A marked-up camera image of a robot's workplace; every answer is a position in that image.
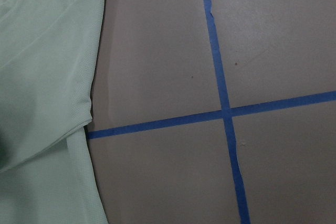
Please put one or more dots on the olive green long-sleeve shirt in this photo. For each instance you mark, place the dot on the olive green long-sleeve shirt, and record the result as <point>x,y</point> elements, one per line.
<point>48,58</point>

